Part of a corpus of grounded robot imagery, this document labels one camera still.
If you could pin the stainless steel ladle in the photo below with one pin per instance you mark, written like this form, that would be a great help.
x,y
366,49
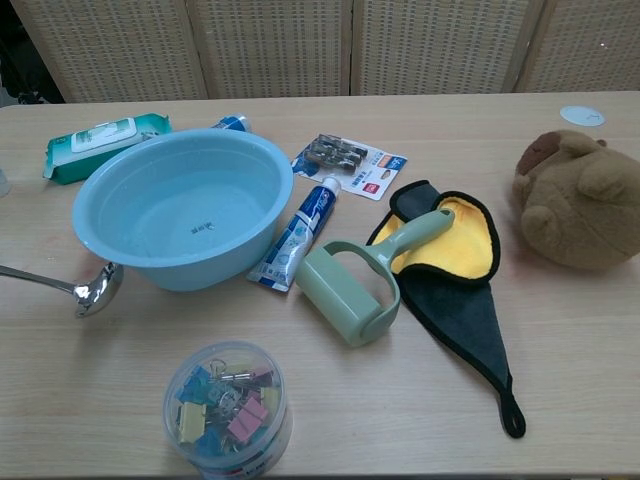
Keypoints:
x,y
90,295

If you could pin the blue white toothpaste tube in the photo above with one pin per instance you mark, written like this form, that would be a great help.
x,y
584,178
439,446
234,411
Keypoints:
x,y
300,225

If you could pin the green lint roller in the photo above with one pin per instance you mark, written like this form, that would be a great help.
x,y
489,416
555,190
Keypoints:
x,y
340,295

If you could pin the light blue plastic basin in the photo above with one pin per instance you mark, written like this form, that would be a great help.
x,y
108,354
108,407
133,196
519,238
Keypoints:
x,y
185,200

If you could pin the toothpaste tube behind basin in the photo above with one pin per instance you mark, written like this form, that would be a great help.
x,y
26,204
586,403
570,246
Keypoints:
x,y
232,122

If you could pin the black yellow hanging towel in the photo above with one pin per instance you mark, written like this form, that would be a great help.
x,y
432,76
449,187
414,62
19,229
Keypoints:
x,y
465,310

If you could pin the wooden rattan folding screen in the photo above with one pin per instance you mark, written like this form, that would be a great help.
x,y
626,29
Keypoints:
x,y
275,50

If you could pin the clear tub of binder clips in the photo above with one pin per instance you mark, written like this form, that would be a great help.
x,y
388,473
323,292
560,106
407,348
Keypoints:
x,y
225,415

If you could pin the green wet wipes pack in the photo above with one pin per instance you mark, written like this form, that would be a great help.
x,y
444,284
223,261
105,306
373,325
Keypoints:
x,y
100,135

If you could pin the brown capybara plush toy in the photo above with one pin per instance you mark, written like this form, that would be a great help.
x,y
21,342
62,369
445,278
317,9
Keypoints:
x,y
585,210

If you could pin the white round sticker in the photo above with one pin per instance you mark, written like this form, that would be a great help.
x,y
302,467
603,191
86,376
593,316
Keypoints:
x,y
580,116

